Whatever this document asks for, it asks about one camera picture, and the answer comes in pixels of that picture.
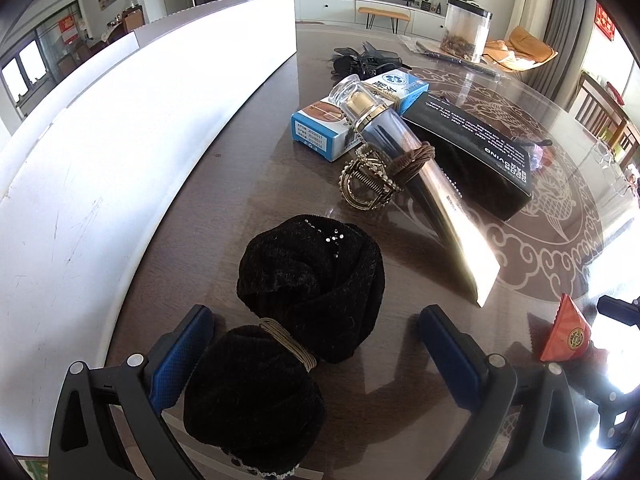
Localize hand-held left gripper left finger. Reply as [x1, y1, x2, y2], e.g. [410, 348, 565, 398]
[47, 304, 216, 480]

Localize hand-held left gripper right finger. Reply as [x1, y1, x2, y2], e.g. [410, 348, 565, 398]
[419, 305, 591, 480]

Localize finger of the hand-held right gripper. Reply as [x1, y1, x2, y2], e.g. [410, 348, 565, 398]
[597, 296, 640, 331]
[570, 345, 633, 451]

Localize red triangular packet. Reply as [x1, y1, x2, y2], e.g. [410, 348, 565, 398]
[540, 292, 593, 363]

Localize gold cosmetic tube clear cap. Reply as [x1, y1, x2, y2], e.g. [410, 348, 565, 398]
[328, 74, 501, 308]

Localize black velvet hair bow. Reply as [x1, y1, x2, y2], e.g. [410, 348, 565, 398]
[182, 214, 385, 478]

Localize rhinestone hair claw clip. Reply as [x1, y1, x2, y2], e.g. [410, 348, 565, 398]
[339, 144, 407, 211]

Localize black rectangular box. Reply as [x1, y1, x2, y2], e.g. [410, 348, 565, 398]
[402, 91, 545, 221]

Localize brown hair tie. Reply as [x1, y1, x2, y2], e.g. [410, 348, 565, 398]
[382, 142, 437, 181]

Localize large white storage box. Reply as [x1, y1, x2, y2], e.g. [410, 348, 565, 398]
[0, 0, 297, 458]

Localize blue white medicine box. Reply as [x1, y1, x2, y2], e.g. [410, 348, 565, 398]
[291, 71, 431, 163]

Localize brown fish-patterned glass desktop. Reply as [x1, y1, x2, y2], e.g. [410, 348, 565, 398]
[105, 22, 640, 480]

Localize clear glass vessel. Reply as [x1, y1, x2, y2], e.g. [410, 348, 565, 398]
[595, 135, 632, 197]

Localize slatted wooden chair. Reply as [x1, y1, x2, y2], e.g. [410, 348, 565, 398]
[575, 72, 640, 161]

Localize orange lounge chair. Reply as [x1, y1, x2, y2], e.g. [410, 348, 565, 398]
[482, 26, 559, 74]

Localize grey curtain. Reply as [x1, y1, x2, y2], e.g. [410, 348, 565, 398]
[525, 0, 596, 107]

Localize black mesh flower hair clip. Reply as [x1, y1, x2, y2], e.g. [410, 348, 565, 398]
[330, 42, 402, 79]

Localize clear plastic wrapper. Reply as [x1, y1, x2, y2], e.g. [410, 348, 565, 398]
[405, 35, 442, 56]

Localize clear plastic jar black lid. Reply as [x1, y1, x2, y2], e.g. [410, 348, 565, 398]
[440, 0, 494, 64]

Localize red door poster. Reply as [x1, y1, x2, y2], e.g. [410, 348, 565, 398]
[58, 15, 80, 45]

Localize wooden stool black legs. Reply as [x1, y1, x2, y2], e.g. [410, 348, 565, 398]
[358, 6, 412, 36]

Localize white television cabinet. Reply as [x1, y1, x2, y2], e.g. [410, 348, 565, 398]
[295, 0, 447, 37]

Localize red wall hanging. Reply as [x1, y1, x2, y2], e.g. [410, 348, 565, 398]
[594, 2, 617, 41]

